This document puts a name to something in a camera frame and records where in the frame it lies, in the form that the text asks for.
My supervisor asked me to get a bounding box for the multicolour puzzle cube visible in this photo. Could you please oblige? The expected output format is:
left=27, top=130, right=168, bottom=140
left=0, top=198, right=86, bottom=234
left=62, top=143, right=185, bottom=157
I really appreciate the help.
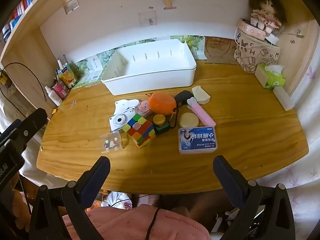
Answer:
left=122, top=113, right=156, bottom=149

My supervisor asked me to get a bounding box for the black power adapter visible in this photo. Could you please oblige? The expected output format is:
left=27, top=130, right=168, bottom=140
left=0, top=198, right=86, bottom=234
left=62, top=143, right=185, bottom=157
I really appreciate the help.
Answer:
left=174, top=90, right=194, bottom=108

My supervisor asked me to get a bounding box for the pink bone-topped comb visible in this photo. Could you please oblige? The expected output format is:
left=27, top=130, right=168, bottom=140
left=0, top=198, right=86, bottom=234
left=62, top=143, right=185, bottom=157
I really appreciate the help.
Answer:
left=187, top=97, right=217, bottom=127

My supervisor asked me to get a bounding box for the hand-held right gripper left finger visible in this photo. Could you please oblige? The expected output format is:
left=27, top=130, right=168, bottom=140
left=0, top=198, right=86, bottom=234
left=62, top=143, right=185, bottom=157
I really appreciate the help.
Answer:
left=29, top=156, right=111, bottom=240

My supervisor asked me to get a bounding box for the small white carton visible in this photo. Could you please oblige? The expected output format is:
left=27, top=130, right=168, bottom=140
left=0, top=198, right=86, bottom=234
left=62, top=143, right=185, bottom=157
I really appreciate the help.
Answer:
left=88, top=55, right=103, bottom=82

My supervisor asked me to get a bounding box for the white printed plastic bag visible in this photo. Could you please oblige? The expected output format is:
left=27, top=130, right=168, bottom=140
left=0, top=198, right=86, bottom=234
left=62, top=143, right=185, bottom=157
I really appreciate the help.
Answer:
left=101, top=191, right=133, bottom=210

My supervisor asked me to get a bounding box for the white instant camera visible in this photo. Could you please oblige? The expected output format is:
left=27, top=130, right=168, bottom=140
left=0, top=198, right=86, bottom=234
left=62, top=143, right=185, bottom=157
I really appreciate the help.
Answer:
left=108, top=110, right=134, bottom=133

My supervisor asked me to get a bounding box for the orange fruit print carton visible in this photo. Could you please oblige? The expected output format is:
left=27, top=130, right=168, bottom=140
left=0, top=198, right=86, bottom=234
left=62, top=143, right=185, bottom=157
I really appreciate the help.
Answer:
left=57, top=64, right=77, bottom=88

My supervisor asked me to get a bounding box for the small clear bead box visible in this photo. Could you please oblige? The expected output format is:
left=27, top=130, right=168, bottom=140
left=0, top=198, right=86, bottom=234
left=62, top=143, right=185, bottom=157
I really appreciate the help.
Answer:
left=99, top=131, right=124, bottom=153

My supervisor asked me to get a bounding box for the brown drawn paper card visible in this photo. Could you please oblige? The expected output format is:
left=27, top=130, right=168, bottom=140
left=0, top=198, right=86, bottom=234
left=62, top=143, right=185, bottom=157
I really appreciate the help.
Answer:
left=204, top=36, right=238, bottom=64

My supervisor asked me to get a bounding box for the pink dotted box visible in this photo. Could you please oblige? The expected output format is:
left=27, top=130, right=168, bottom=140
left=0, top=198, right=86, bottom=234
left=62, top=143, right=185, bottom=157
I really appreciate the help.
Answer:
left=237, top=19, right=267, bottom=41

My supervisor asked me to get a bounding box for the green grape print paper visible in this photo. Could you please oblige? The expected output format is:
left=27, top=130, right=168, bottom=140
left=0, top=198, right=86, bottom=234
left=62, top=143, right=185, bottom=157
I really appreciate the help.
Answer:
left=72, top=35, right=208, bottom=85

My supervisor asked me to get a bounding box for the clear wall pouch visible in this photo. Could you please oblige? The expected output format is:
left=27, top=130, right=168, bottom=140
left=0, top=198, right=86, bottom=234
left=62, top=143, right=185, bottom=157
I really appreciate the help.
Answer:
left=138, top=11, right=158, bottom=27

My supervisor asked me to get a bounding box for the pink label clear tape dispenser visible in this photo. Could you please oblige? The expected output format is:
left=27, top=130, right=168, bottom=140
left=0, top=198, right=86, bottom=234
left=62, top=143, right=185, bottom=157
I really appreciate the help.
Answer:
left=136, top=100, right=153, bottom=117

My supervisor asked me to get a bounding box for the person's left forearm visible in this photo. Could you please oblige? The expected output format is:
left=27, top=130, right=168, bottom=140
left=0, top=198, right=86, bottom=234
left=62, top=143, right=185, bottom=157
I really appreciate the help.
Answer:
left=10, top=177, right=31, bottom=233

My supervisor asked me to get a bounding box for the brown-haired rag doll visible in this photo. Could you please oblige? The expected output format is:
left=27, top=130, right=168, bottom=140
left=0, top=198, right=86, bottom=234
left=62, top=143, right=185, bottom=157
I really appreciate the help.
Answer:
left=248, top=0, right=288, bottom=34

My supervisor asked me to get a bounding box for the pink fleece garment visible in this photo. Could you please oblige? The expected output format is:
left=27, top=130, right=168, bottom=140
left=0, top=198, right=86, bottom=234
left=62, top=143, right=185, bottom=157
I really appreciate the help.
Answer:
left=62, top=202, right=212, bottom=240

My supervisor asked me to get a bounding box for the white plastic storage bin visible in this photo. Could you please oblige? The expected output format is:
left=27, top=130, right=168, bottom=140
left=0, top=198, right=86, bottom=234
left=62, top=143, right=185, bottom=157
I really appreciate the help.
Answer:
left=101, top=39, right=197, bottom=96

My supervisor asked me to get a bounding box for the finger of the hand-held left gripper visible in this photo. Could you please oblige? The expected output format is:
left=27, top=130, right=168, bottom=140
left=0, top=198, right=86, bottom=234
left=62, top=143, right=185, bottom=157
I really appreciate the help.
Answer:
left=0, top=107, right=48, bottom=153

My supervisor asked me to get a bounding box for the orange silicone case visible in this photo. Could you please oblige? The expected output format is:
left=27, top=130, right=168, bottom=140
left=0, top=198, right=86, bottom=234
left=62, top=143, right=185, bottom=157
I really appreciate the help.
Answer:
left=148, top=92, right=177, bottom=116

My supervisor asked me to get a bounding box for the green tissue pack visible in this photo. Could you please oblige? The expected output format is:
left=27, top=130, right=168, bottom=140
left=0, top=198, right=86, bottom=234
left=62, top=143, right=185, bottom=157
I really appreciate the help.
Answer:
left=254, top=64, right=286, bottom=89

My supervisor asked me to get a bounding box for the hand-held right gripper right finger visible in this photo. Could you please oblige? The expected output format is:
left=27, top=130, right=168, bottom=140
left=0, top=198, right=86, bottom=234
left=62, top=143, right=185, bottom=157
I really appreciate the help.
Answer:
left=212, top=155, right=297, bottom=240

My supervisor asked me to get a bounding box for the beige wedge-shaped box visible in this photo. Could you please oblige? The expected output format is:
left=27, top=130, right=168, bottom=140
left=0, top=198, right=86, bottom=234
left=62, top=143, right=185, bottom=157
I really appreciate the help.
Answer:
left=192, top=85, right=211, bottom=105

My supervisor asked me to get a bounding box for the clear acrylic wall hook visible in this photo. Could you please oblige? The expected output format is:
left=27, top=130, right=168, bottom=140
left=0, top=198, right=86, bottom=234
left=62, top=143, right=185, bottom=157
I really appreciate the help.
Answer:
left=64, top=0, right=80, bottom=14

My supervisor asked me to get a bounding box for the black carabiner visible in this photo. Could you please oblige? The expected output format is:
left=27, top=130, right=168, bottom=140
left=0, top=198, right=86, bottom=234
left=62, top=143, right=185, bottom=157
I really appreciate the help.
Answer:
left=168, top=107, right=180, bottom=129

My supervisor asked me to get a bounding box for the row of books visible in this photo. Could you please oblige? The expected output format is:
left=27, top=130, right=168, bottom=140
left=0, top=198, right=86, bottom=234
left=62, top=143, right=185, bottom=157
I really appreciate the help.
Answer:
left=1, top=0, right=38, bottom=39

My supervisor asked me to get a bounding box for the pink printed pack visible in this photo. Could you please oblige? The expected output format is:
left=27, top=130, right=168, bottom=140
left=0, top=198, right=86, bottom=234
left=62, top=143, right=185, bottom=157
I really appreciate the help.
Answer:
left=51, top=80, right=70, bottom=100

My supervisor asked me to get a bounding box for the translucent white plastic box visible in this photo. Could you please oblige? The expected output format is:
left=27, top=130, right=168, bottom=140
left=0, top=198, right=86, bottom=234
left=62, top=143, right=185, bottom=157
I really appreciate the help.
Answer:
left=272, top=86, right=295, bottom=111

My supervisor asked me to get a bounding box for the metal wall hook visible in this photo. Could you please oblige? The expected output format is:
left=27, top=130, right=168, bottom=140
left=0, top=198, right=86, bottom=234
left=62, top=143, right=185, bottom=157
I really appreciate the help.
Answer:
left=287, top=29, right=305, bottom=38

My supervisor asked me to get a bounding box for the black cable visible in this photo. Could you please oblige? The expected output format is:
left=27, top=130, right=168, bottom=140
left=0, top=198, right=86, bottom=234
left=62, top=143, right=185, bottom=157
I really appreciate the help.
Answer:
left=146, top=208, right=160, bottom=240

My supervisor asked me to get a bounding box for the white plastic bottle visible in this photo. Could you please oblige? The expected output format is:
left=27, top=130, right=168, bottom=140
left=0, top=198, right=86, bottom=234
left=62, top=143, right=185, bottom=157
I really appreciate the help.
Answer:
left=44, top=86, right=62, bottom=107

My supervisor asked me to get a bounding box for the round cream compact tin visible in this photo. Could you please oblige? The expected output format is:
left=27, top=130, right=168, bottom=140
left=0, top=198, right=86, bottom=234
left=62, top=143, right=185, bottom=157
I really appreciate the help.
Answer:
left=179, top=112, right=200, bottom=128

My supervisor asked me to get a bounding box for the white round device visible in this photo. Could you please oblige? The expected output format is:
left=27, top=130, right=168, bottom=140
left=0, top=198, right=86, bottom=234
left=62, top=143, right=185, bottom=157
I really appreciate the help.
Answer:
left=265, top=32, right=281, bottom=46

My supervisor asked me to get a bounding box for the printed canvas tote bag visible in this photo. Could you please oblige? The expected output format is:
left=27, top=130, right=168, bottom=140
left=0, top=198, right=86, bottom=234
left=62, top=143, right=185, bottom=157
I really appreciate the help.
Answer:
left=233, top=29, right=281, bottom=74

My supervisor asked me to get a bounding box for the white floral cloth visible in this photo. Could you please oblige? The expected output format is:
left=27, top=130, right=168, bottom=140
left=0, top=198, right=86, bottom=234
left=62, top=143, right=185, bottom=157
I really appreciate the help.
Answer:
left=257, top=55, right=320, bottom=240

